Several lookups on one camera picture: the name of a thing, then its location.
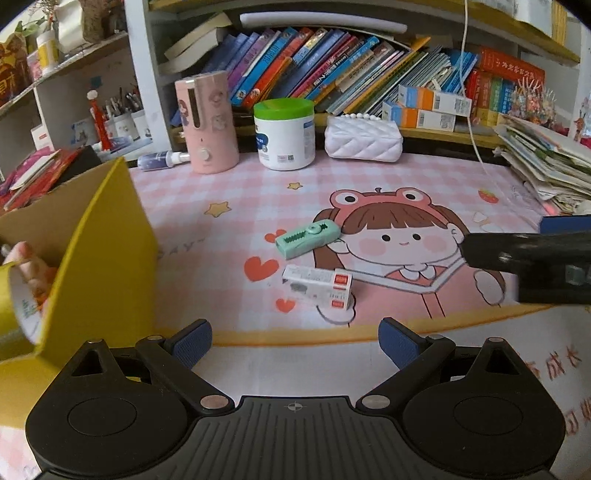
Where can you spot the red boxed book set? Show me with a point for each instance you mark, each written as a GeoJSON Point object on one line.
{"type": "Point", "coordinates": [503, 78]}

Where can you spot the group of white pen cups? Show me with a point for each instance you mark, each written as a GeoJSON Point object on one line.
{"type": "Point", "coordinates": [127, 120]}

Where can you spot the red pen with figure top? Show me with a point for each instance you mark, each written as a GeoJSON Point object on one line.
{"type": "Point", "coordinates": [99, 120]}

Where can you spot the blue spray bottle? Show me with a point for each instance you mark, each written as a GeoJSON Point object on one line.
{"type": "Point", "coordinates": [154, 161]}

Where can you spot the pink checked cartoon tablecloth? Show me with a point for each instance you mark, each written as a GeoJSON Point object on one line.
{"type": "Point", "coordinates": [231, 198]}

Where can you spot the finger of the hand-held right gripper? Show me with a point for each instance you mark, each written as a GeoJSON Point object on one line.
{"type": "Point", "coordinates": [531, 251]}
{"type": "Point", "coordinates": [565, 225]}

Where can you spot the orange and white carton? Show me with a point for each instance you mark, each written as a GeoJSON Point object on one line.
{"type": "Point", "coordinates": [434, 99]}
{"type": "Point", "coordinates": [415, 117]}

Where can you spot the yellow cardboard box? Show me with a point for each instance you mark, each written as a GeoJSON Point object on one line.
{"type": "Point", "coordinates": [101, 258]}

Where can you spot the pile of papers and magazines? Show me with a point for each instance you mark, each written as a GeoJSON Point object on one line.
{"type": "Point", "coordinates": [540, 157]}

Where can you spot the white bookshelf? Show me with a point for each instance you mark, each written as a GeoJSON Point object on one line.
{"type": "Point", "coordinates": [143, 69]}

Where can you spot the white foam tube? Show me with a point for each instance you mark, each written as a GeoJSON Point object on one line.
{"type": "Point", "coordinates": [323, 21]}

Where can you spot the white small box red label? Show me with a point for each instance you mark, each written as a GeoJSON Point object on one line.
{"type": "Point", "coordinates": [318, 284]}

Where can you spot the pile of red packets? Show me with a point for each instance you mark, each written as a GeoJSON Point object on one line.
{"type": "Point", "coordinates": [32, 173]}

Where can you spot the pink humidifier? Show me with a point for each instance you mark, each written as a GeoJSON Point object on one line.
{"type": "Point", "coordinates": [207, 124]}

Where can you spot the white jar with green lid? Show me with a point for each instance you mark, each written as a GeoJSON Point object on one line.
{"type": "Point", "coordinates": [284, 138]}

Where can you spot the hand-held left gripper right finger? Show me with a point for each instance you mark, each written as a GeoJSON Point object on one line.
{"type": "Point", "coordinates": [398, 342]}

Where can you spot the stacked flat books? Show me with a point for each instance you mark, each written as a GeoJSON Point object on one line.
{"type": "Point", "coordinates": [194, 44]}

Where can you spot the green correction tape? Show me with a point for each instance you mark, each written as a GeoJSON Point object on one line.
{"type": "Point", "coordinates": [300, 240]}

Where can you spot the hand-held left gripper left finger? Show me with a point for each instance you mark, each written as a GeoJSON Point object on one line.
{"type": "Point", "coordinates": [193, 344]}

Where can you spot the white quilted pouch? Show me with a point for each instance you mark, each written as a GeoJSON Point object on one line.
{"type": "Point", "coordinates": [362, 141]}

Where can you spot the row of leaning books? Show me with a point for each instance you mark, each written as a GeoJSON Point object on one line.
{"type": "Point", "coordinates": [323, 69]}

